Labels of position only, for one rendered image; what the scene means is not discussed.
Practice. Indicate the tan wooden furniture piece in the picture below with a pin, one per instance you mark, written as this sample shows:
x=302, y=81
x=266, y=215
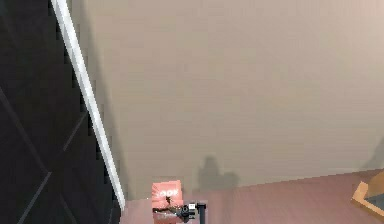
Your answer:
x=361, y=195

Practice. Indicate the white door frame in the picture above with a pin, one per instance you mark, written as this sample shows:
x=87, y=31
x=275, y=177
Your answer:
x=87, y=90

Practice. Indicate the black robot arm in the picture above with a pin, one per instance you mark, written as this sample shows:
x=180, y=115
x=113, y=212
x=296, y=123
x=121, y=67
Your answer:
x=201, y=213

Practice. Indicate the black room door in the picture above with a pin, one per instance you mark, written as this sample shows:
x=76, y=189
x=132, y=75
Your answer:
x=40, y=110

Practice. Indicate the red block with white print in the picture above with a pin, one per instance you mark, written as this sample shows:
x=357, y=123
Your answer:
x=165, y=190

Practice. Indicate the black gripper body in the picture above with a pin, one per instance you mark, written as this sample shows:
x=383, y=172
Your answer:
x=185, y=212

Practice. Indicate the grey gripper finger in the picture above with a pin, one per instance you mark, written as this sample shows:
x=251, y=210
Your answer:
x=165, y=210
x=169, y=202

